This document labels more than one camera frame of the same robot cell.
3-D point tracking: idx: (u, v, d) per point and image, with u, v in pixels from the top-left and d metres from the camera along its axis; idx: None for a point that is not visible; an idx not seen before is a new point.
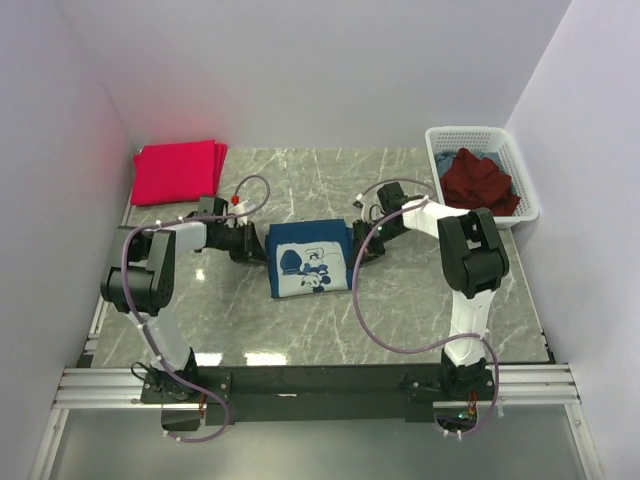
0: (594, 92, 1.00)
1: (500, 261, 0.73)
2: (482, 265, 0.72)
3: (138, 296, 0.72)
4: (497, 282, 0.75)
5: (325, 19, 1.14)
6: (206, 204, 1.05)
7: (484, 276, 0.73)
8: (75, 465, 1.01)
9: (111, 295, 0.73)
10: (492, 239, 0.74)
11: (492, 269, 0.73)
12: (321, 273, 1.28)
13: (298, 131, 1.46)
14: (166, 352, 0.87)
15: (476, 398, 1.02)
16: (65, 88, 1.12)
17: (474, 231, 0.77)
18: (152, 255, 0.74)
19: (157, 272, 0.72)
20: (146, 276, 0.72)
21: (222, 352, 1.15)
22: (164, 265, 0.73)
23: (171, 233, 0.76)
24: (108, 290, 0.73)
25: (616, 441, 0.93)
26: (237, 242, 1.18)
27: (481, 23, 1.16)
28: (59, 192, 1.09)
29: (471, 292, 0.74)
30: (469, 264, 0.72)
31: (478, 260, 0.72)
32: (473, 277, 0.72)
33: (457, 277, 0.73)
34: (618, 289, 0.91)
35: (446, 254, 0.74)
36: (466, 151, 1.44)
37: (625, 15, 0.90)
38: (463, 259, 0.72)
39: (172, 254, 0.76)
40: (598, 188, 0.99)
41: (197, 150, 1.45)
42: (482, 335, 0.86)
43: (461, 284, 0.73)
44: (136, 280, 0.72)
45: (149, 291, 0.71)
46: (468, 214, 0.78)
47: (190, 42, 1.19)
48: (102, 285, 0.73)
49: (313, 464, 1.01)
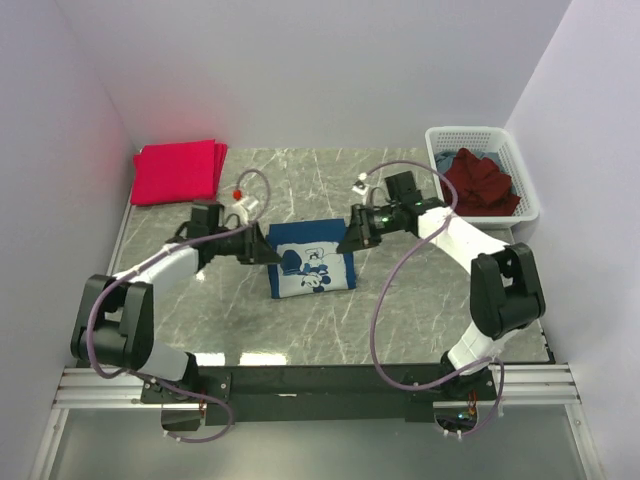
0: (594, 93, 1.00)
1: (535, 306, 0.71)
2: (518, 313, 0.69)
3: (111, 358, 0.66)
4: (525, 325, 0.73)
5: (325, 19, 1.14)
6: (199, 215, 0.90)
7: (518, 323, 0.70)
8: (75, 465, 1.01)
9: (82, 354, 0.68)
10: (530, 283, 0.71)
11: (526, 315, 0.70)
12: (321, 273, 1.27)
13: (298, 131, 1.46)
14: (159, 372, 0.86)
15: (476, 397, 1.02)
16: (65, 87, 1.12)
17: (508, 267, 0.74)
18: (124, 316, 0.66)
19: (130, 338, 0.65)
20: (119, 340, 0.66)
21: (223, 353, 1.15)
22: (137, 328, 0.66)
23: (146, 289, 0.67)
24: (79, 348, 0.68)
25: (616, 442, 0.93)
26: (237, 246, 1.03)
27: (481, 23, 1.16)
28: (59, 192, 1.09)
29: (497, 336, 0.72)
30: (505, 312, 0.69)
31: (513, 307, 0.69)
32: (507, 324, 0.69)
33: (489, 323, 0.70)
34: (619, 289, 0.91)
35: (481, 297, 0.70)
36: (466, 151, 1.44)
37: (625, 16, 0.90)
38: (501, 306, 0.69)
39: (148, 311, 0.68)
40: (598, 190, 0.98)
41: (197, 150, 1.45)
42: (494, 355, 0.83)
43: (492, 329, 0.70)
44: (107, 343, 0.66)
45: (123, 356, 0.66)
46: (505, 248, 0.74)
47: (190, 42, 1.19)
48: (72, 343, 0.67)
49: (313, 464, 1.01)
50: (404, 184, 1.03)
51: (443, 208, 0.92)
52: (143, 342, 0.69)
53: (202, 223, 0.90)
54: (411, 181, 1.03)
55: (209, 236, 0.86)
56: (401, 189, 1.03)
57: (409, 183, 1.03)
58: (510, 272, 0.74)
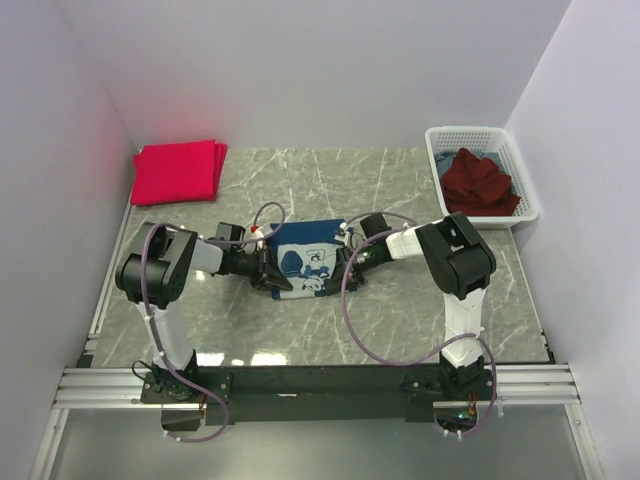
0: (594, 93, 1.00)
1: (484, 256, 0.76)
2: (468, 262, 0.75)
3: (152, 286, 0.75)
4: (484, 281, 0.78)
5: (325, 18, 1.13)
6: (223, 232, 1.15)
7: (473, 273, 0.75)
8: (75, 466, 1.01)
9: (124, 283, 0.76)
10: (472, 237, 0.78)
11: (480, 269, 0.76)
12: (323, 276, 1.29)
13: (298, 131, 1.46)
14: (169, 350, 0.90)
15: (476, 398, 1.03)
16: (65, 88, 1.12)
17: (454, 236, 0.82)
18: (170, 250, 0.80)
19: (173, 264, 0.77)
20: (162, 266, 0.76)
21: (222, 352, 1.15)
22: (180, 259, 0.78)
23: (190, 235, 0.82)
24: (122, 279, 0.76)
25: (615, 441, 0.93)
26: (253, 266, 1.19)
27: (481, 23, 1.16)
28: (59, 192, 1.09)
29: (462, 292, 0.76)
30: (456, 265, 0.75)
31: (464, 260, 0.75)
32: (462, 274, 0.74)
33: (447, 279, 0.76)
34: (618, 289, 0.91)
35: (432, 258, 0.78)
36: (466, 151, 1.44)
37: (625, 16, 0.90)
38: (448, 258, 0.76)
39: (189, 254, 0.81)
40: (598, 190, 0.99)
41: (197, 150, 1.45)
42: (478, 334, 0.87)
43: (452, 284, 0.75)
44: (150, 271, 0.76)
45: (162, 281, 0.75)
46: (444, 221, 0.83)
47: (190, 42, 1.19)
48: (116, 273, 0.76)
49: (313, 464, 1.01)
50: (376, 222, 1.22)
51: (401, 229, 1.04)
52: (178, 280, 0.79)
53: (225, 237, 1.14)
54: (380, 219, 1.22)
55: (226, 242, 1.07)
56: (373, 225, 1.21)
57: (380, 220, 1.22)
58: (456, 240, 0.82)
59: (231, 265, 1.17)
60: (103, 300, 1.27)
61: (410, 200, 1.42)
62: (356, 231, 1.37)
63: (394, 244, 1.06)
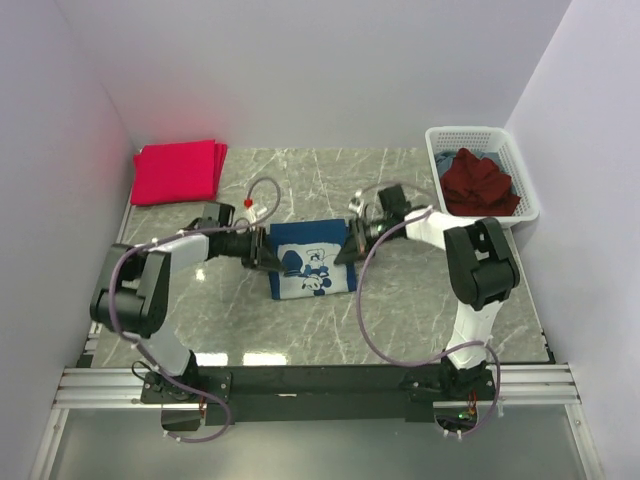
0: (594, 94, 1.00)
1: (509, 271, 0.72)
2: (493, 278, 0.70)
3: (128, 321, 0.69)
4: (503, 294, 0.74)
5: (325, 17, 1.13)
6: (209, 211, 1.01)
7: (494, 288, 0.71)
8: (75, 465, 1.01)
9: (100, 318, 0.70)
10: (500, 249, 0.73)
11: (502, 282, 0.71)
12: (322, 275, 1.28)
13: (298, 131, 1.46)
14: (165, 362, 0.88)
15: (476, 398, 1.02)
16: (65, 88, 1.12)
17: (482, 242, 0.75)
18: (143, 278, 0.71)
19: (148, 297, 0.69)
20: (137, 299, 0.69)
21: (225, 353, 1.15)
22: (156, 289, 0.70)
23: (164, 256, 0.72)
24: (97, 313, 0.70)
25: (616, 442, 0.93)
26: (244, 247, 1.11)
27: (481, 23, 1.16)
28: (59, 192, 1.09)
29: (479, 304, 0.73)
30: (478, 277, 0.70)
31: (488, 273, 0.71)
32: (483, 289, 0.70)
33: (467, 289, 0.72)
34: (618, 289, 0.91)
35: (456, 267, 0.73)
36: (466, 151, 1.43)
37: (624, 16, 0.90)
38: (474, 270, 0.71)
39: (166, 275, 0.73)
40: (598, 190, 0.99)
41: (198, 150, 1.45)
42: (487, 341, 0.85)
43: (471, 295, 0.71)
44: (124, 306, 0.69)
45: (139, 317, 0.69)
46: (474, 224, 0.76)
47: (190, 42, 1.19)
48: (89, 308, 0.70)
49: (312, 464, 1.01)
50: (394, 195, 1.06)
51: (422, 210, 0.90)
52: (158, 309, 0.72)
53: (213, 219, 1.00)
54: (400, 193, 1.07)
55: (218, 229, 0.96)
56: (391, 200, 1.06)
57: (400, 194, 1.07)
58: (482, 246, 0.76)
59: (220, 248, 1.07)
60: None
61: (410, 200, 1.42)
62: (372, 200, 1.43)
63: (413, 230, 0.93)
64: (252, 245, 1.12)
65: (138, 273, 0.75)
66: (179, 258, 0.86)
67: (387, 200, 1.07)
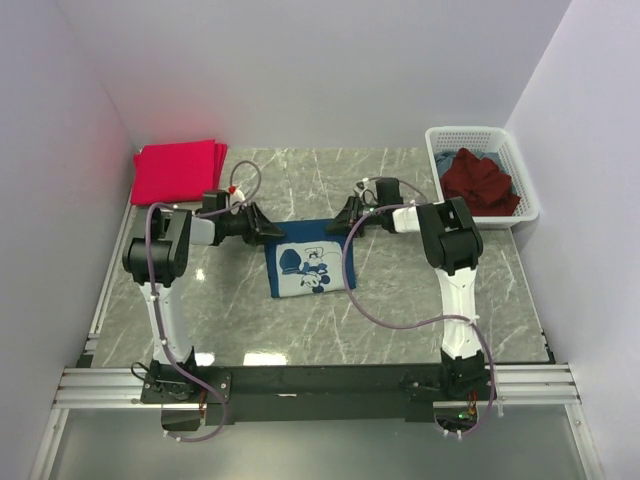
0: (594, 93, 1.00)
1: (472, 240, 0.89)
2: (457, 243, 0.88)
3: (159, 264, 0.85)
4: (471, 260, 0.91)
5: (324, 15, 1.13)
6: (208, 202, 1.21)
7: (460, 253, 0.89)
8: (75, 465, 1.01)
9: (132, 266, 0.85)
10: (465, 222, 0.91)
11: (466, 248, 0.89)
12: (321, 272, 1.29)
13: (298, 131, 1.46)
14: (171, 338, 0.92)
15: (476, 397, 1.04)
16: (64, 87, 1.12)
17: (450, 218, 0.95)
18: (170, 230, 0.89)
19: (175, 243, 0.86)
20: (166, 246, 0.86)
21: (212, 353, 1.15)
22: (180, 238, 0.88)
23: (186, 213, 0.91)
24: (130, 262, 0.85)
25: (616, 442, 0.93)
26: (244, 227, 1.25)
27: (480, 24, 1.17)
28: (59, 192, 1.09)
29: (449, 267, 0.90)
30: (445, 243, 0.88)
31: (453, 240, 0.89)
32: (450, 254, 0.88)
33: (437, 255, 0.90)
34: (618, 290, 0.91)
35: (428, 236, 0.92)
36: (466, 151, 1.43)
37: (624, 16, 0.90)
38: (441, 237, 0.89)
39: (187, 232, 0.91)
40: (598, 190, 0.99)
41: (197, 150, 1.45)
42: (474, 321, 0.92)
43: (440, 259, 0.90)
44: (155, 251, 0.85)
45: (167, 260, 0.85)
46: (445, 203, 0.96)
47: (189, 43, 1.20)
48: (124, 257, 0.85)
49: (312, 464, 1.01)
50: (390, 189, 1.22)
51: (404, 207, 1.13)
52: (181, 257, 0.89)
53: (213, 208, 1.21)
54: (395, 187, 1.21)
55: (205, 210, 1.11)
56: (386, 194, 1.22)
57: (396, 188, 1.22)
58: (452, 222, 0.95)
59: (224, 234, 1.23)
60: (103, 301, 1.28)
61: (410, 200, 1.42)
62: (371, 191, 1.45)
63: (398, 217, 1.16)
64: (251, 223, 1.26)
65: (162, 233, 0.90)
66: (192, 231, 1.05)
67: (383, 194, 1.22)
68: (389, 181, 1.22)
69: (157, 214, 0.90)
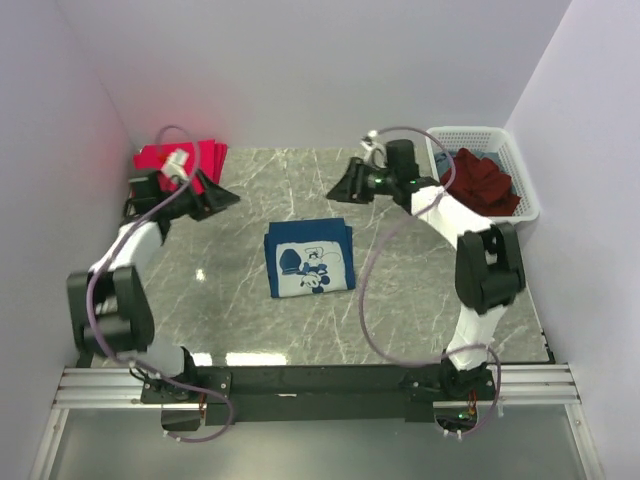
0: (594, 93, 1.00)
1: (516, 282, 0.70)
2: (499, 286, 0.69)
3: (124, 343, 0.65)
4: (507, 301, 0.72)
5: (324, 15, 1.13)
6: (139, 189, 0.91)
7: (499, 295, 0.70)
8: (75, 464, 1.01)
9: (88, 347, 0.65)
10: (513, 260, 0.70)
11: (507, 291, 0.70)
12: (320, 272, 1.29)
13: (298, 131, 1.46)
14: (162, 368, 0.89)
15: (476, 397, 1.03)
16: (64, 87, 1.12)
17: (494, 244, 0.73)
18: (119, 301, 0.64)
19: (133, 316, 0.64)
20: (123, 322, 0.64)
21: (211, 353, 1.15)
22: (137, 307, 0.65)
23: (130, 270, 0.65)
24: (85, 343, 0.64)
25: (616, 442, 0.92)
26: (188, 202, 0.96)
27: (480, 24, 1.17)
28: (59, 192, 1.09)
29: (483, 311, 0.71)
30: (486, 286, 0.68)
31: (496, 282, 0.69)
32: (489, 299, 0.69)
33: (472, 297, 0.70)
34: (618, 289, 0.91)
35: (465, 271, 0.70)
36: (466, 151, 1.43)
37: (624, 16, 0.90)
38: (483, 279, 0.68)
39: (140, 288, 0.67)
40: (598, 190, 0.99)
41: (198, 150, 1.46)
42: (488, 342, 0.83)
43: (475, 302, 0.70)
44: (115, 332, 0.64)
45: (135, 338, 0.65)
46: (490, 226, 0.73)
47: (189, 43, 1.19)
48: (76, 341, 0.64)
49: (312, 463, 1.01)
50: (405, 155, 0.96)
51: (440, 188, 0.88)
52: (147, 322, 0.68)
53: (146, 195, 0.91)
54: (410, 149, 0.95)
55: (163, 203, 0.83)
56: (401, 162, 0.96)
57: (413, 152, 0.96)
58: (493, 249, 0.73)
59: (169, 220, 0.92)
60: None
61: None
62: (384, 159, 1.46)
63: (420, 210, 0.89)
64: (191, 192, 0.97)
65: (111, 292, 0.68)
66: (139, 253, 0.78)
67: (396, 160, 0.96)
68: (402, 142, 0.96)
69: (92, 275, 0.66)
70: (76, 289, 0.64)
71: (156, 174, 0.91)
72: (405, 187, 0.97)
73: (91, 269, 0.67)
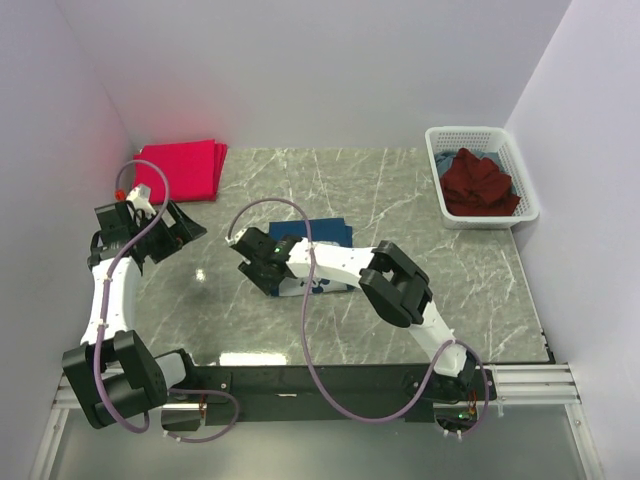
0: (595, 93, 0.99)
1: (421, 280, 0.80)
2: (414, 294, 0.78)
3: (137, 407, 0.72)
4: (426, 296, 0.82)
5: (322, 15, 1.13)
6: (107, 219, 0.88)
7: (419, 300, 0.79)
8: (75, 464, 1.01)
9: (103, 414, 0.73)
10: (408, 267, 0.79)
11: (421, 292, 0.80)
12: None
13: (298, 132, 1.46)
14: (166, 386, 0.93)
15: (476, 397, 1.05)
16: (63, 87, 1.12)
17: (385, 265, 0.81)
18: (127, 374, 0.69)
19: (143, 385, 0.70)
20: (134, 391, 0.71)
21: (210, 353, 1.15)
22: (144, 376, 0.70)
23: (132, 341, 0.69)
24: (97, 413, 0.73)
25: (615, 443, 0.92)
26: (157, 236, 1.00)
27: (480, 24, 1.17)
28: (59, 192, 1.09)
29: (417, 320, 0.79)
30: (406, 303, 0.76)
31: (409, 295, 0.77)
32: (414, 309, 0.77)
33: (402, 318, 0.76)
34: (619, 289, 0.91)
35: (380, 303, 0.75)
36: (466, 151, 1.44)
37: (624, 17, 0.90)
38: (403, 302, 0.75)
39: (143, 351, 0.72)
40: (597, 191, 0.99)
41: (198, 151, 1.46)
42: (451, 336, 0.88)
43: (409, 321, 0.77)
44: (130, 402, 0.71)
45: (149, 401, 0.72)
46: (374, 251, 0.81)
47: (189, 42, 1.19)
48: (90, 413, 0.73)
49: (311, 464, 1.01)
50: (254, 240, 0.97)
51: (304, 240, 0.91)
52: (157, 378, 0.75)
53: (116, 225, 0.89)
54: (252, 238, 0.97)
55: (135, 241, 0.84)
56: (254, 246, 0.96)
57: (260, 235, 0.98)
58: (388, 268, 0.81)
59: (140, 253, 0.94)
60: None
61: (410, 200, 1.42)
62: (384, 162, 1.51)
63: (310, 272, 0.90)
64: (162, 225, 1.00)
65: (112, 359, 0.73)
66: (128, 301, 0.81)
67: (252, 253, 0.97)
68: (245, 232, 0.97)
69: (90, 352, 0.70)
70: (77, 367, 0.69)
71: (124, 205, 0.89)
72: (269, 259, 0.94)
73: (87, 342, 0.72)
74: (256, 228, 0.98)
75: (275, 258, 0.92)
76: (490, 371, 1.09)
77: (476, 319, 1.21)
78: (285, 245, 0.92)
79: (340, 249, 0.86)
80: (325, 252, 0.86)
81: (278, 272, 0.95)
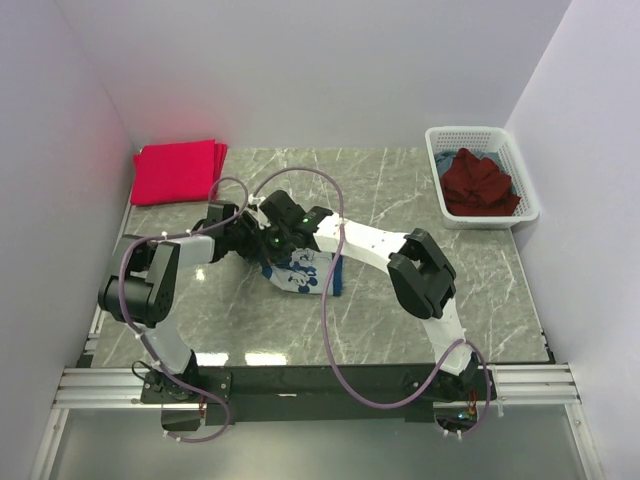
0: (595, 92, 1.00)
1: (448, 275, 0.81)
2: (439, 285, 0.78)
3: (135, 307, 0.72)
4: (450, 291, 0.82)
5: (322, 15, 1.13)
6: (213, 213, 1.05)
7: (443, 291, 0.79)
8: (75, 464, 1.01)
9: (108, 304, 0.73)
10: (436, 259, 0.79)
11: (446, 285, 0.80)
12: (309, 274, 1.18)
13: (298, 131, 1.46)
14: (165, 357, 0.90)
15: (476, 397, 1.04)
16: (63, 84, 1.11)
17: (415, 253, 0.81)
18: (153, 266, 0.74)
19: (156, 285, 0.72)
20: (146, 287, 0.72)
21: (226, 353, 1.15)
22: (164, 279, 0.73)
23: (174, 246, 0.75)
24: (105, 299, 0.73)
25: (615, 443, 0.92)
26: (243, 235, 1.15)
27: (479, 24, 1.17)
28: (58, 191, 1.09)
29: (437, 313, 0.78)
30: (429, 293, 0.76)
31: (434, 285, 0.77)
32: (437, 301, 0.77)
33: (424, 309, 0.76)
34: (619, 288, 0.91)
35: (405, 292, 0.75)
36: (466, 151, 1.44)
37: (624, 18, 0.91)
38: (425, 292, 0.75)
39: (174, 267, 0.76)
40: (597, 190, 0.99)
41: (197, 150, 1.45)
42: (461, 336, 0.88)
43: (429, 313, 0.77)
44: (132, 291, 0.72)
45: (146, 304, 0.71)
46: (406, 240, 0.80)
47: (189, 41, 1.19)
48: (99, 293, 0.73)
49: (311, 463, 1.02)
50: (282, 205, 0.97)
51: (333, 216, 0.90)
52: (165, 302, 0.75)
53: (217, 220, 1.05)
54: (282, 201, 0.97)
55: (219, 225, 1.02)
56: (282, 211, 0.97)
57: (288, 200, 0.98)
58: (416, 256, 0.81)
59: (226, 246, 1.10)
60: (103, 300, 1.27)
61: (410, 200, 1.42)
62: (384, 162, 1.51)
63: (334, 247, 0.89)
64: (250, 227, 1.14)
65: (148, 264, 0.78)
66: (188, 254, 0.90)
67: (279, 215, 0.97)
68: (273, 195, 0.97)
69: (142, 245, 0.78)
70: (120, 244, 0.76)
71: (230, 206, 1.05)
72: (296, 228, 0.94)
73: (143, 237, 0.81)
74: (285, 194, 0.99)
75: (304, 227, 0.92)
76: (490, 371, 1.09)
77: (476, 320, 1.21)
78: (315, 217, 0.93)
79: (369, 229, 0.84)
80: (356, 231, 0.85)
81: (302, 242, 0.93)
